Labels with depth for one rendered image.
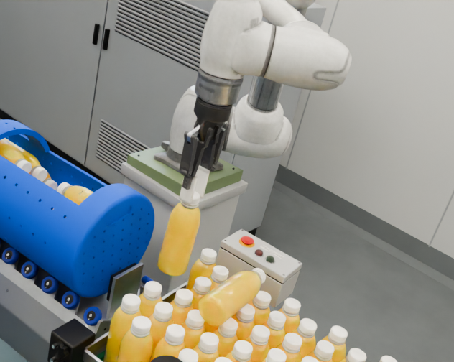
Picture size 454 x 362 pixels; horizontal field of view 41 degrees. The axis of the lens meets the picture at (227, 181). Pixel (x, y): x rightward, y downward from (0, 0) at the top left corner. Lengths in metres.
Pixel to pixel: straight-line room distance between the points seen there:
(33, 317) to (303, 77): 0.91
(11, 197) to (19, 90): 2.92
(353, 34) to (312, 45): 2.94
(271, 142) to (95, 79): 1.97
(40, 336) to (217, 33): 0.89
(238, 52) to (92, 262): 0.62
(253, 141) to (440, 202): 2.24
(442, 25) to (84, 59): 2.13
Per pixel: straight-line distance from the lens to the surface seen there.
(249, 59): 1.16
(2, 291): 1.71
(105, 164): 3.85
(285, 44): 1.17
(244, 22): 1.15
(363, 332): 3.39
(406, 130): 4.02
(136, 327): 1.29
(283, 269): 1.58
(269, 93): 1.90
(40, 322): 1.63
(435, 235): 4.12
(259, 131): 1.96
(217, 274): 1.48
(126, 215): 1.48
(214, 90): 1.19
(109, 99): 3.71
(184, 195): 1.31
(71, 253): 1.42
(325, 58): 1.18
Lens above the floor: 1.95
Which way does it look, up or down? 26 degrees down
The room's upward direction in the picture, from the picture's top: 15 degrees clockwise
